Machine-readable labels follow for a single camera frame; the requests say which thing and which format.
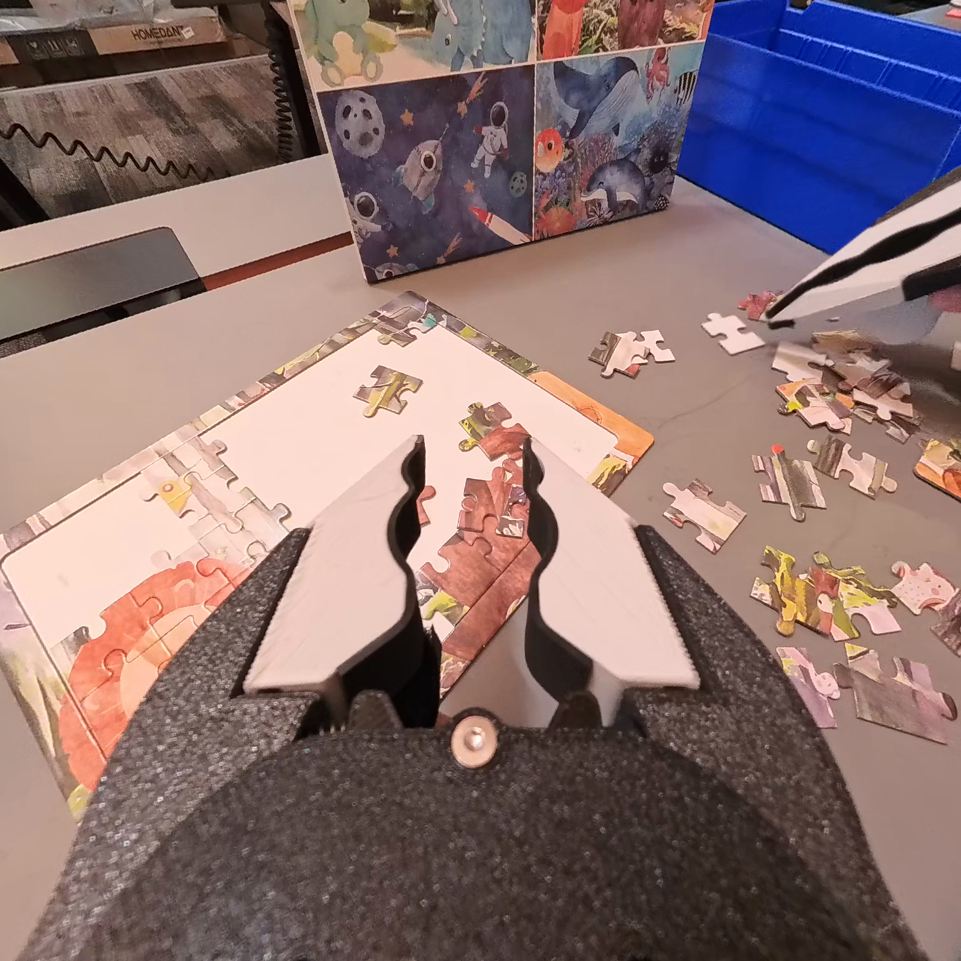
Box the illustrated puzzle box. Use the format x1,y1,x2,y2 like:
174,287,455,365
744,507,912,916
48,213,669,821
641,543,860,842
288,0,716,287

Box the brown and green puzzle piece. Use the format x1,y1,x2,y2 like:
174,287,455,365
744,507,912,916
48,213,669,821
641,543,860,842
460,401,535,463

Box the grey desk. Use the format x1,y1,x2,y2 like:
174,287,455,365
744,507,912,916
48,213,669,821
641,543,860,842
0,154,961,961

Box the flat cardboard box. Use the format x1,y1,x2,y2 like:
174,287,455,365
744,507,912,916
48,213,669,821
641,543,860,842
0,14,229,90

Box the assembled grey branch pieces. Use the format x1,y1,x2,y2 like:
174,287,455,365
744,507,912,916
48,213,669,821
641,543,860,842
138,435,263,574

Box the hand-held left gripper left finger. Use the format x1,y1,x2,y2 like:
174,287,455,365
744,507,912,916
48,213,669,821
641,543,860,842
241,434,429,716

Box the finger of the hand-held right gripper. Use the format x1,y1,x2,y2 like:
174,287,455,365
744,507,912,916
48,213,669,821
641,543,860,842
765,259,909,329
819,169,961,272

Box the black flat panel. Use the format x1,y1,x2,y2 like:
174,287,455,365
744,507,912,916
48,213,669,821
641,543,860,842
0,228,206,344

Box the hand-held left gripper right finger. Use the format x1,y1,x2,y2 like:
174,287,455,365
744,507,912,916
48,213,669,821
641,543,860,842
522,437,703,720

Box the green and grey puzzle piece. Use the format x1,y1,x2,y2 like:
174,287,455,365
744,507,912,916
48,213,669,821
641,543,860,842
353,365,425,419

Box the pale grey-green puzzle piece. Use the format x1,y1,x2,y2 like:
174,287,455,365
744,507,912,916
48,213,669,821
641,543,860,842
183,470,252,530

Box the brown trunk puzzle piece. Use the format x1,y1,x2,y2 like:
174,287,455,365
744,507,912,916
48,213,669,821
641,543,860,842
456,460,533,543

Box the black coiled cable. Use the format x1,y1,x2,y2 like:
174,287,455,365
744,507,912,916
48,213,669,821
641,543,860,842
265,12,299,162
0,123,231,184

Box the assembled lion puzzle pieces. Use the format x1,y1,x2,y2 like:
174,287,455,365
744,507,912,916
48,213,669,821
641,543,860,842
54,558,259,798

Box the pile of puzzle pieces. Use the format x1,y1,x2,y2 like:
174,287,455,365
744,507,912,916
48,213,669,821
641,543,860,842
587,290,961,747

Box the red-tipped grey striped puzzle piece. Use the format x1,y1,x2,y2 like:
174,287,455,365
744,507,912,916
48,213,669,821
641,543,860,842
752,443,829,524

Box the blue plastic bin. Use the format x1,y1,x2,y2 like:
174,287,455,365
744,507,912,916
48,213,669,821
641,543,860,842
675,0,961,257

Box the lion puzzle tray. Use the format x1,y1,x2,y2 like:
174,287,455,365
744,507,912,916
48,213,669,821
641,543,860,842
0,291,656,821

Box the white and green puzzle piece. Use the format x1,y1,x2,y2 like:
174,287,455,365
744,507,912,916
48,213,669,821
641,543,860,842
229,488,294,546

